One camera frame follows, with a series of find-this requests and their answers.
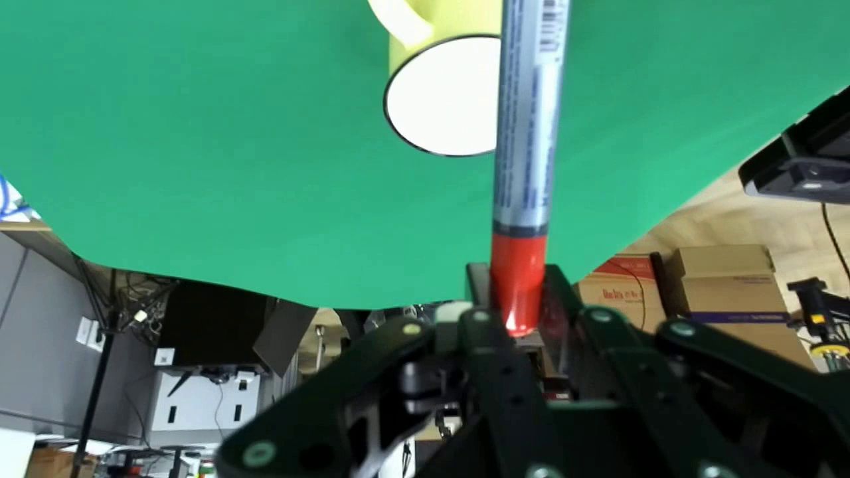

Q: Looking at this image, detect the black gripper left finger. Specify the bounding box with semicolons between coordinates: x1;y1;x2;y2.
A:
212;263;568;478

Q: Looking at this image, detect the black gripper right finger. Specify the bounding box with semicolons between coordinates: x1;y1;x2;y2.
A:
540;263;850;478

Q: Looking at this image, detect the red capped marker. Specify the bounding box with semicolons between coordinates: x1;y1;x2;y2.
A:
490;0;575;343

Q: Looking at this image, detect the yellow enamel mug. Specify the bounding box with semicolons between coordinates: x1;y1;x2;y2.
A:
366;0;509;160

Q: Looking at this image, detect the plain brown cardboard box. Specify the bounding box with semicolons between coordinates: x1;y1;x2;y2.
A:
663;245;819;371

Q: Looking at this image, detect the cardboard box with red print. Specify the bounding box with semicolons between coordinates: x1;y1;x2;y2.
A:
576;251;671;338

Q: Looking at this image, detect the black and yellow tool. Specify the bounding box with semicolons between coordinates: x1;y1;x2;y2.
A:
787;275;850;368

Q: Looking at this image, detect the white box with black marks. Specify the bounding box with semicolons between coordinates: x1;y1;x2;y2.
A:
146;363;267;450

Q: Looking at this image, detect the black device with grey label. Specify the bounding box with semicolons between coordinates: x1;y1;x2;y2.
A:
740;87;850;206

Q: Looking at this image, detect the black stand pole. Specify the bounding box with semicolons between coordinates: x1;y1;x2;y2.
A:
73;267;126;478

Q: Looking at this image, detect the green tablecloth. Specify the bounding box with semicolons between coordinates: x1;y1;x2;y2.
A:
0;0;850;314

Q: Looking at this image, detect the grey cabinet desk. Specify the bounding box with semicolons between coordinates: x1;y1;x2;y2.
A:
0;231;159;445

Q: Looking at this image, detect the black cable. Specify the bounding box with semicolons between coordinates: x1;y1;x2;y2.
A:
819;200;850;286

